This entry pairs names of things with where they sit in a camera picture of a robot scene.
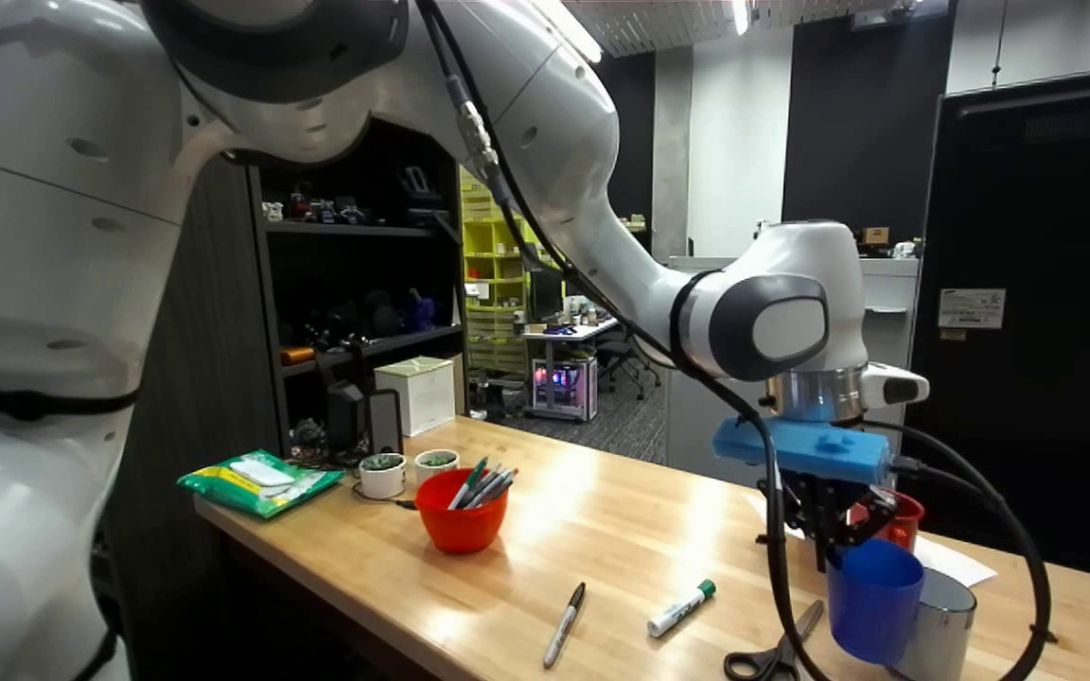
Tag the black marker pen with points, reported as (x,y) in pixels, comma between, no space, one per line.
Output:
(564,625)

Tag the black speaker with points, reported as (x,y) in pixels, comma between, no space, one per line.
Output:
(345,420)
(388,420)

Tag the grey metal can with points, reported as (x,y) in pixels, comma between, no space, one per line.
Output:
(943,628)

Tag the large black cabinet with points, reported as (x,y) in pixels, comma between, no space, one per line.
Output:
(1049,327)

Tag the grey cabinet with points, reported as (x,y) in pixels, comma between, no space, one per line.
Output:
(697,430)

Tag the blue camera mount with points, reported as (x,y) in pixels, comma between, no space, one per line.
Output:
(803,453)

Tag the short ceiling light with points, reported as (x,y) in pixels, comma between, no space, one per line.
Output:
(738,17)

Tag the long ceiling light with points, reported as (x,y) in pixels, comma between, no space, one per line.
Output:
(571,29)

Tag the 3d printer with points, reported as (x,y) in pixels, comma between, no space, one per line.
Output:
(564,388)

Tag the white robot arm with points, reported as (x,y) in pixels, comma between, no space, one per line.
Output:
(55,251)

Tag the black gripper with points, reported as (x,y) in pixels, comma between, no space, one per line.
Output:
(830,506)

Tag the red bowl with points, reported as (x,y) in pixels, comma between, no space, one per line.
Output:
(460,526)

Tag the bundle of pens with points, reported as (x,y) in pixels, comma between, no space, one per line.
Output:
(480,487)

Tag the blue plastic cup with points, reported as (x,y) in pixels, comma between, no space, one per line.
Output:
(873,610)

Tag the white label sign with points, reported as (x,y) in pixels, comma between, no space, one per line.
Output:
(972,309)

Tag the white paper sheet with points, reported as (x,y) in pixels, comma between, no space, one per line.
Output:
(963,564)

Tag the black scissors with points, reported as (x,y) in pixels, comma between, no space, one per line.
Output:
(775,656)

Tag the green wipes packet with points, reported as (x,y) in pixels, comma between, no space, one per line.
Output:
(260,481)

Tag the white marker green cap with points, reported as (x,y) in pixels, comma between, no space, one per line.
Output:
(679,610)

